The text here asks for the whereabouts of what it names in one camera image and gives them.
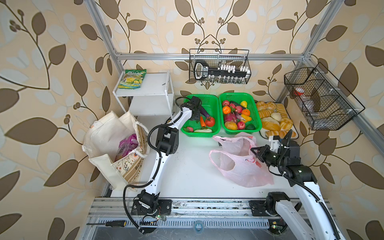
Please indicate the white two-tier shelf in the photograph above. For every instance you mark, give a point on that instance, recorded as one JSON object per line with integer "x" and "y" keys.
{"x": 155, "y": 97}

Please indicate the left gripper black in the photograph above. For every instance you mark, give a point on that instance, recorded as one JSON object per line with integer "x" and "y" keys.
{"x": 198, "y": 115}

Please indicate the white-green cucumber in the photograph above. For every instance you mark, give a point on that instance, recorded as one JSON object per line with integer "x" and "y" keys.
{"x": 203, "y": 131}

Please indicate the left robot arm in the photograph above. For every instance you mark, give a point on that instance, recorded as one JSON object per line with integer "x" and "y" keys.
{"x": 164, "y": 139}

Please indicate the red-capped bottle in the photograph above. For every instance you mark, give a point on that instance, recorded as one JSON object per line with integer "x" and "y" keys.
{"x": 304, "y": 102}

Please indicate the magenta snack bag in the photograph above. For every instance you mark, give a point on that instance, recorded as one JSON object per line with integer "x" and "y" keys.
{"x": 126, "y": 146}

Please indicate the green basket with vegetables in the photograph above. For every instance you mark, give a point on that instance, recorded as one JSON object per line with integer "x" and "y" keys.
{"x": 211, "y": 105}

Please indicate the tray of bread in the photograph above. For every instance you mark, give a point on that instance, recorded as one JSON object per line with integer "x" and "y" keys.
{"x": 275, "y": 120}

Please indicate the yellow-green snack packet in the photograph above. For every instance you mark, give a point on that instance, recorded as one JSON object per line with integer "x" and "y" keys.
{"x": 132, "y": 79}

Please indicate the purple eggplant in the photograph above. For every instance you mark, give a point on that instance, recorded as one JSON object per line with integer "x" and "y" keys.
{"x": 204, "y": 112}

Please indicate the black-handled screwdriver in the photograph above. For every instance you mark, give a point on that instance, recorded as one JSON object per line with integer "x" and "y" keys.
{"x": 113, "y": 224}

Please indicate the orange carrot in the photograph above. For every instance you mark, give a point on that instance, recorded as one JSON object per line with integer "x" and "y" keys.
{"x": 202, "y": 122}

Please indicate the black wire basket back wall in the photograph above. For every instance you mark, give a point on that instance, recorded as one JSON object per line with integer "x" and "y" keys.
{"x": 219, "y": 66}

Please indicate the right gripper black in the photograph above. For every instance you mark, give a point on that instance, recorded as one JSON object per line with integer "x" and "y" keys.
{"x": 260, "y": 154}

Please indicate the red tomato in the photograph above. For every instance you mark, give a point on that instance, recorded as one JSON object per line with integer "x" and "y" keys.
{"x": 210, "y": 122}

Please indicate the black wire basket wall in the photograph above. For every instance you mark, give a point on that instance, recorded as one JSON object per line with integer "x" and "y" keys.
{"x": 219, "y": 66}
{"x": 334, "y": 103}

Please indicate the black wire basket right wall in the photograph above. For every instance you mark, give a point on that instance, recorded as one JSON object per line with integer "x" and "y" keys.
{"x": 334, "y": 103}

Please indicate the pink plastic grocery bag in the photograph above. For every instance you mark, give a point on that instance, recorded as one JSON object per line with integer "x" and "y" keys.
{"x": 237, "y": 163}

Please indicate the green basket with fruit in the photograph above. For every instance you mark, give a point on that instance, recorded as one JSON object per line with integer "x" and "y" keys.
{"x": 239, "y": 113}

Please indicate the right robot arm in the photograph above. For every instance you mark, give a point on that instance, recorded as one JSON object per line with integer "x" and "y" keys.
{"x": 310, "y": 219}

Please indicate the cream canvas tote bag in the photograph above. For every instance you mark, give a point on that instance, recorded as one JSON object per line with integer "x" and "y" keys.
{"x": 102, "y": 142}

